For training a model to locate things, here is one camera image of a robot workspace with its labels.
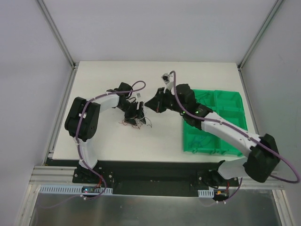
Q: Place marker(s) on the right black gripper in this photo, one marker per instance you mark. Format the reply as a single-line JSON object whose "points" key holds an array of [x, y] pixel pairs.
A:
{"points": [[160, 101]]}

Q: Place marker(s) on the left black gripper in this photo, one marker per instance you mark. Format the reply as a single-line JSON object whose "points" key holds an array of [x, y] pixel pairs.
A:
{"points": [[135, 114]]}

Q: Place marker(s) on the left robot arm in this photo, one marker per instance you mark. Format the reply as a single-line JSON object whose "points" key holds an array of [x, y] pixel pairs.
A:
{"points": [[82, 119]]}

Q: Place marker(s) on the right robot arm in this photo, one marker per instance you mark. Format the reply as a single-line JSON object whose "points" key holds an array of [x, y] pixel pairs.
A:
{"points": [[257, 163]]}

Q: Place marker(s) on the green compartment tray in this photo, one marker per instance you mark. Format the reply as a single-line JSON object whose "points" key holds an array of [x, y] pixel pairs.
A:
{"points": [[229, 105]]}

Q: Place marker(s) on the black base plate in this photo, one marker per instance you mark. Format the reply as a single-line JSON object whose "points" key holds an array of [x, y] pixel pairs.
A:
{"points": [[179, 179]]}

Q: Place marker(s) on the right aluminium frame post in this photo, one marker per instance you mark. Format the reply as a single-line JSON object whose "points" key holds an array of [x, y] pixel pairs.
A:
{"points": [[259, 35]]}

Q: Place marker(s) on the aluminium frame post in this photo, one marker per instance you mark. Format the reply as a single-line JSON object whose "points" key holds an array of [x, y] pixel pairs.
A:
{"points": [[56, 34], [259, 35]]}

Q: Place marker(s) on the left aluminium frame post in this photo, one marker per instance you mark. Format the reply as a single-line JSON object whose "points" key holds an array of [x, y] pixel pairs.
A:
{"points": [[56, 34]]}

